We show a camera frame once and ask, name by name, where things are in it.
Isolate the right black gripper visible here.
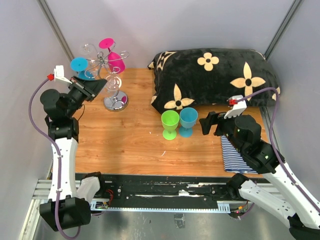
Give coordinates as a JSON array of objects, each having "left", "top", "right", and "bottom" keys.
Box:
[{"left": 199, "top": 108, "right": 245, "bottom": 153}]

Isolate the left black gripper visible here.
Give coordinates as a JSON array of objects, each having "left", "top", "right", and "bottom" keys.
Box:
[{"left": 65, "top": 75, "right": 108, "bottom": 117}]

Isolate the light blue wine glass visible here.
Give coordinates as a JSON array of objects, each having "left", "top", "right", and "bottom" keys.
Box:
[{"left": 179, "top": 107, "right": 198, "bottom": 138}]

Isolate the green wine glass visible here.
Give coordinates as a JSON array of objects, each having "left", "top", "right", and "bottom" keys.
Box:
[{"left": 161, "top": 110, "right": 180, "bottom": 141}]

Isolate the clear wine glass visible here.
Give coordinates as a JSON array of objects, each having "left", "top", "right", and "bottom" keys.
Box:
[
  {"left": 79, "top": 43, "right": 98, "bottom": 63},
  {"left": 104, "top": 74, "right": 122, "bottom": 94}
]

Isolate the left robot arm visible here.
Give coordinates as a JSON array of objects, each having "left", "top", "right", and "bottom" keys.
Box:
[{"left": 39, "top": 76, "right": 107, "bottom": 239}]

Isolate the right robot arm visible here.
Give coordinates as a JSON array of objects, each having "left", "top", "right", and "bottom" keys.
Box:
[{"left": 199, "top": 111, "right": 320, "bottom": 240}]

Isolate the dark blue wine glass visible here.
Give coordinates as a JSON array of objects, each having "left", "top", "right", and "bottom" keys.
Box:
[{"left": 70, "top": 57, "right": 95, "bottom": 81}]

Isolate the chrome wine glass rack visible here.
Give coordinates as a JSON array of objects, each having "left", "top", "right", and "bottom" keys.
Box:
[{"left": 81, "top": 42, "right": 129, "bottom": 112}]

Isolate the pink wine glass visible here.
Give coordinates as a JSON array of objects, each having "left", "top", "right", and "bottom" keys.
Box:
[{"left": 98, "top": 37, "right": 129, "bottom": 74}]

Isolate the blue striped cloth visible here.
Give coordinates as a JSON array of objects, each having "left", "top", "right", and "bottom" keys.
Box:
[{"left": 220, "top": 135, "right": 258, "bottom": 175}]

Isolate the black floral pillow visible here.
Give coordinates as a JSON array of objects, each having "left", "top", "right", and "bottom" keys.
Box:
[{"left": 148, "top": 48, "right": 281, "bottom": 113}]

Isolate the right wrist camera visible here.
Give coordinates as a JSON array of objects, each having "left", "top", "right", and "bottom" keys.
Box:
[{"left": 223, "top": 95, "right": 247, "bottom": 119}]

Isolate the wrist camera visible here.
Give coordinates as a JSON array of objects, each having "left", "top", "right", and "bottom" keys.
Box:
[
  {"left": 223, "top": 95, "right": 247, "bottom": 119},
  {"left": 47, "top": 65, "right": 72, "bottom": 85}
]

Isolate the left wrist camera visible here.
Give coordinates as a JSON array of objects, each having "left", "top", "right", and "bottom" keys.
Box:
[{"left": 47, "top": 65, "right": 72, "bottom": 85}]

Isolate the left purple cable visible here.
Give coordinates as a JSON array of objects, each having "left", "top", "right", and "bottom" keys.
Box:
[{"left": 28, "top": 78, "right": 106, "bottom": 239}]

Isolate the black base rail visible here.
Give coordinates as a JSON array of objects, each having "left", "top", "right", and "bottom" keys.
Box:
[{"left": 90, "top": 174, "right": 246, "bottom": 213}]

